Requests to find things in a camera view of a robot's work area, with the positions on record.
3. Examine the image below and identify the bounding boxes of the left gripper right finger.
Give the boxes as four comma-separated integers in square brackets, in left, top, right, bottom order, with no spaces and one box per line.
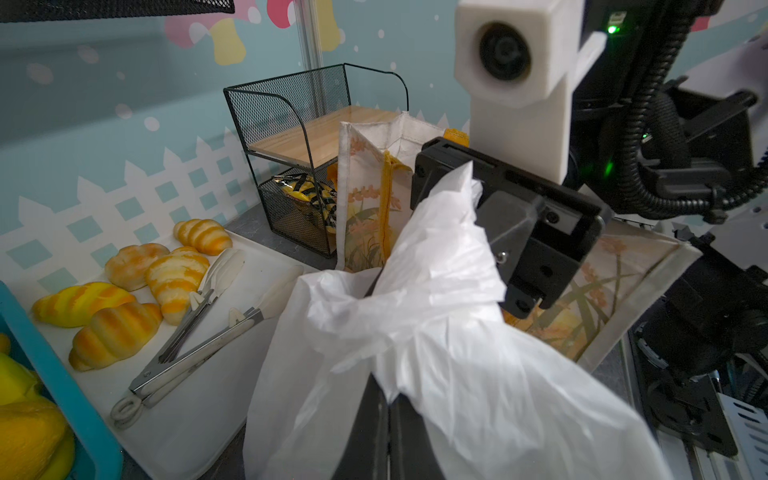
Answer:
[389,394,445,480]

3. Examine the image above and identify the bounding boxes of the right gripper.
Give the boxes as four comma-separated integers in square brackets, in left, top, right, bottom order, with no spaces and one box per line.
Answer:
[411,137,613,319]

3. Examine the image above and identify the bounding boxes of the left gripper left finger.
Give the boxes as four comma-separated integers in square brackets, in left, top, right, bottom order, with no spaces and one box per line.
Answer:
[332,375,389,480]

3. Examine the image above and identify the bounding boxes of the white tote bag yellow handles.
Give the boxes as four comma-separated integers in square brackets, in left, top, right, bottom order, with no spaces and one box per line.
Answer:
[334,113,702,371]

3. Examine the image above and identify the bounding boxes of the white plastic grocery bag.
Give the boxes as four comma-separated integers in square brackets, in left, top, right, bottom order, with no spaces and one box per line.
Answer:
[243,165,671,479]

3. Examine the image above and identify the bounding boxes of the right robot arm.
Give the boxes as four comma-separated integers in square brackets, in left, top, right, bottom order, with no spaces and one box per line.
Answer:
[411,1,767,457]

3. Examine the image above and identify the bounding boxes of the metal tongs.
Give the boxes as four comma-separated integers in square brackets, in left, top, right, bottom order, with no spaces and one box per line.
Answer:
[110,266,304,429]
[157,248,246,363]

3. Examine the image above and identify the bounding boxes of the dark striped snack bag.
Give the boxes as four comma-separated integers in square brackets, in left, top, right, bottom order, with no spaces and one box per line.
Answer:
[271,172,337,233]

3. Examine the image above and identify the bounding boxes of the croissant bread centre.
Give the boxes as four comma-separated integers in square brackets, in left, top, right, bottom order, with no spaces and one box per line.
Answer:
[145,247,210,326]

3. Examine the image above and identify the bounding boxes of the bread roll right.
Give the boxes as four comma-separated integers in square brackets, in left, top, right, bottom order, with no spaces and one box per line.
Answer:
[173,219,233,256]

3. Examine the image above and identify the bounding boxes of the bread roll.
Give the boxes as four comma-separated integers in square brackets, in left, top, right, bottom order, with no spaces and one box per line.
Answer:
[68,302,162,371]
[31,282,136,328]
[173,219,233,256]

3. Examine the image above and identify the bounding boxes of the teal plastic basket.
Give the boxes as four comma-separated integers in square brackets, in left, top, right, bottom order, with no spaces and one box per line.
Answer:
[1,285,123,479]

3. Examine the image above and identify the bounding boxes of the bread roll lower left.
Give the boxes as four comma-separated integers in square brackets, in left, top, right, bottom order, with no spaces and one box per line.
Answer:
[68,302,162,371]

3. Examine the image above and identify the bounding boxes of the round bread bun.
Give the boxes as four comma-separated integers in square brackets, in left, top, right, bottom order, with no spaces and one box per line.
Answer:
[104,243,170,291]

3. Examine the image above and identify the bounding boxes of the yellow pear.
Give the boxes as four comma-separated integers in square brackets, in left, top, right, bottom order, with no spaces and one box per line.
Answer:
[1,400,68,479]

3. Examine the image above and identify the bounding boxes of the black wire shelf wooden board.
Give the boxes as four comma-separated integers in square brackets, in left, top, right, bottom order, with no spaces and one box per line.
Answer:
[223,63,410,258]

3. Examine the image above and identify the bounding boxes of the black mesh wall basket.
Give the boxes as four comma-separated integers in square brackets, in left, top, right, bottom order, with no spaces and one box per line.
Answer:
[1,0,235,23]

